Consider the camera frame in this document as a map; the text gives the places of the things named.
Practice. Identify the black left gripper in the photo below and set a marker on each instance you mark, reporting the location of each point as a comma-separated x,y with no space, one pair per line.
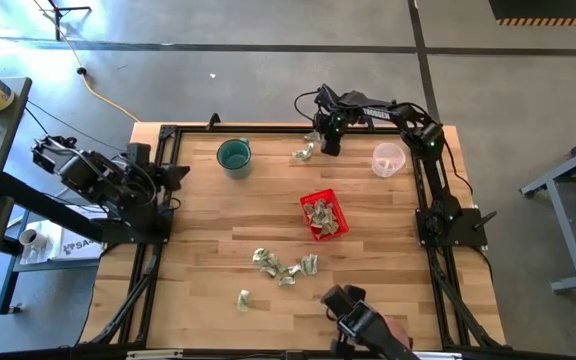
150,182

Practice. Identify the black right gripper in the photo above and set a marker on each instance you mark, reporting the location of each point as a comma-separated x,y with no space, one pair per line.
332,132

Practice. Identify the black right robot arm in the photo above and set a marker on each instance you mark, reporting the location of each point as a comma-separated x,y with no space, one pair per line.
378,112

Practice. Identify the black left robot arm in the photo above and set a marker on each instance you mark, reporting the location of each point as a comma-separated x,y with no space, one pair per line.
83,172

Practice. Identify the clear plastic cup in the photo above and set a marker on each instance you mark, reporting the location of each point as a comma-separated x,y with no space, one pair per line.
388,160

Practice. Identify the teal enamel mug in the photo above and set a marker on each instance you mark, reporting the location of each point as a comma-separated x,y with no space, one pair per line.
233,156

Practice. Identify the red plastic basket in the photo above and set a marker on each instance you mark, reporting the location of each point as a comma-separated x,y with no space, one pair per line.
344,227

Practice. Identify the white printed box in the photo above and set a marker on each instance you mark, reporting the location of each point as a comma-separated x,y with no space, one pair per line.
73,245

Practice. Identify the white mug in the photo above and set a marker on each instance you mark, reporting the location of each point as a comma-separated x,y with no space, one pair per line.
33,239

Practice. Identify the black handheld device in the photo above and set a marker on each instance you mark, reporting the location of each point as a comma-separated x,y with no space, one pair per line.
363,320

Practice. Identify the black tripod stand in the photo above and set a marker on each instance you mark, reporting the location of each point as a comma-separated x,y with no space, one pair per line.
65,11

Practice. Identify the grey metal table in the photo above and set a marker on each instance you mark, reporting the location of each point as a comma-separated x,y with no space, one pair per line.
563,200

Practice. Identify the black yellow hazard mat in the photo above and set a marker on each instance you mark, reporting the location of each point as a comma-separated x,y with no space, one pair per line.
548,12

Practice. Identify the black frame clamp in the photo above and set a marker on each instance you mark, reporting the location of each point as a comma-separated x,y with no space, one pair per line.
213,121

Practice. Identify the silver aluminium rail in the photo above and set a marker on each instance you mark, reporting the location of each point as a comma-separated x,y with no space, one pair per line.
153,354
438,355

